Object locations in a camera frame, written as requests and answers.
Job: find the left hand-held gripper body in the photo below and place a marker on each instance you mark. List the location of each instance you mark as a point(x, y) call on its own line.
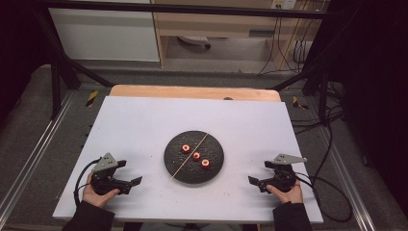
point(104, 165)

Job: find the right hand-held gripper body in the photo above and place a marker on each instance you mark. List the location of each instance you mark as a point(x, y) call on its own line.
point(284, 176)

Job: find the round black plate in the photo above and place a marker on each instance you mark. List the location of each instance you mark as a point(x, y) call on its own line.
point(179, 166)

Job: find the thin wooden skewer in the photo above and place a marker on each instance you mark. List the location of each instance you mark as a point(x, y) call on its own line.
point(184, 163)

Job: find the person's right hand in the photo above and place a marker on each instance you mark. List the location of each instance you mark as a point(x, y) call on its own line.
point(290, 195)

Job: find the person's left hand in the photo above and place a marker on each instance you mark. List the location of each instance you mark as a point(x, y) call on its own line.
point(94, 196)

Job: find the white board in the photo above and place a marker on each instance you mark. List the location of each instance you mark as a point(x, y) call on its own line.
point(144, 128)

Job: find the yellow black tape strip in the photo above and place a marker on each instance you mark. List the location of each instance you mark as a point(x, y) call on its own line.
point(299, 103)
point(92, 97)

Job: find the wooden table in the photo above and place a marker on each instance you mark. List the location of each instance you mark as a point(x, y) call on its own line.
point(192, 93)

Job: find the white cabinet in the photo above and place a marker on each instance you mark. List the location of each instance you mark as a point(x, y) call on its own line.
point(102, 35)

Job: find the white power strip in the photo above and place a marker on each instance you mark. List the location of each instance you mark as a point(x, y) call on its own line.
point(192, 39)

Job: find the wooden shelf unit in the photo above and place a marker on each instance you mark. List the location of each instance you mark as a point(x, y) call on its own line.
point(208, 25)

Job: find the aluminium floor rail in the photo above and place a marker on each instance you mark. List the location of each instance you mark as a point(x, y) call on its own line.
point(337, 160)
point(38, 144)

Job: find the white wall socket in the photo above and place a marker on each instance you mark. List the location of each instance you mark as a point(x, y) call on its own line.
point(284, 4)

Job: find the black metal frame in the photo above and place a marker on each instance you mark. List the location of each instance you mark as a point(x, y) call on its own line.
point(192, 9)

